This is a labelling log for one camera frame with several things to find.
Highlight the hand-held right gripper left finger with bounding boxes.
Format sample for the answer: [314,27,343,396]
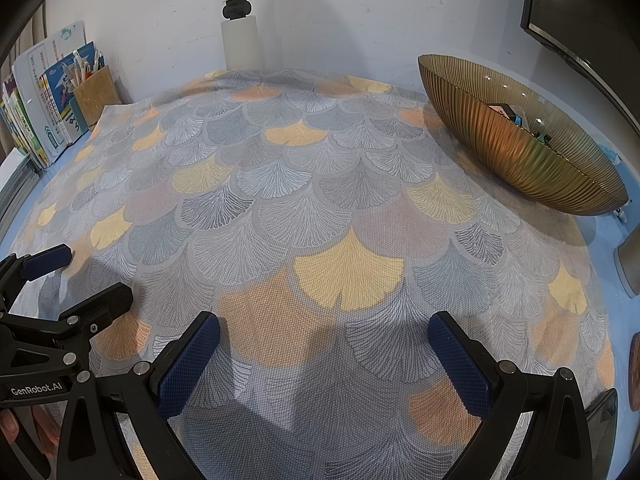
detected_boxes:
[57,311,222,480]

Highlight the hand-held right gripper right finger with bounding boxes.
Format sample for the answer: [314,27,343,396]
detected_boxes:
[427,310,593,480]

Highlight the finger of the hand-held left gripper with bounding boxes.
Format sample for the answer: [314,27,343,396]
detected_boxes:
[0,244,73,311]
[0,282,135,368]

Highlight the amber ribbed glass bowl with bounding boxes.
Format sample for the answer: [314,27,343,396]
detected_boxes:
[417,53,628,217]

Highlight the person's left hand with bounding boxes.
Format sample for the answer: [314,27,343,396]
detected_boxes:
[0,405,63,466]

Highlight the stack of papers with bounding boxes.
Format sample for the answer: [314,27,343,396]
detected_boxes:
[0,155,46,226]

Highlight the row of upright books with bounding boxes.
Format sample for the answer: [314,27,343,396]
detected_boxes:
[0,77,51,171]

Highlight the teal box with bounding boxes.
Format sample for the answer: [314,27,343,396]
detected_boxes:
[69,95,93,136]

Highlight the blue and white book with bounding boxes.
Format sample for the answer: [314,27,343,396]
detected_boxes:
[37,45,98,148]

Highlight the tan pen cup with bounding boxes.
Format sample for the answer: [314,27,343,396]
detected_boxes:
[72,65,122,128]

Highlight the bunch of pens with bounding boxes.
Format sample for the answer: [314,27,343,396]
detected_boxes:
[72,47,106,86]

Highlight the leaf-patterned tablecloth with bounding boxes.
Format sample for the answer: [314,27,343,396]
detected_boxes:
[0,67,618,480]

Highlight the beige curtain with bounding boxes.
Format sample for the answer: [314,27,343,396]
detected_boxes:
[10,0,51,71]

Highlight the white pole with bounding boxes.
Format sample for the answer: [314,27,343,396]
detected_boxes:
[221,0,260,71]

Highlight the dark monitor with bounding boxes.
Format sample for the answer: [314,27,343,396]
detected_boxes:
[520,0,640,136]

